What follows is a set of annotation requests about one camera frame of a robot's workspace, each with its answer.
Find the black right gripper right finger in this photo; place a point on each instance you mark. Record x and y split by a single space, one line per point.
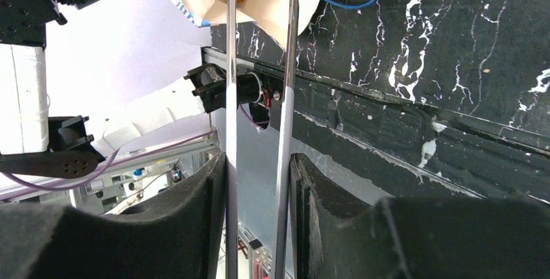
337 235

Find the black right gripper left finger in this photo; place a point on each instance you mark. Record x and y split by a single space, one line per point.
174 234

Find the metal serving tongs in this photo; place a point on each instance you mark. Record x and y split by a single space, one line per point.
278 218

